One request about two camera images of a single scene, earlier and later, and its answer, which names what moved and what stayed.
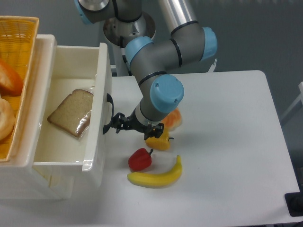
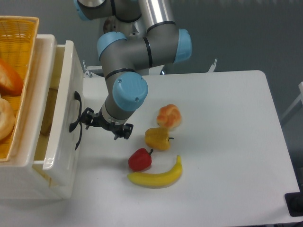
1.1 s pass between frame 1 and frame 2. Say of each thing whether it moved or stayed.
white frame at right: stayed
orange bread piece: stayed
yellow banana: stayed
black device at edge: stayed
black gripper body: moved
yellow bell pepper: stayed
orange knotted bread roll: stayed
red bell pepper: stayed
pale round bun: stayed
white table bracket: stayed
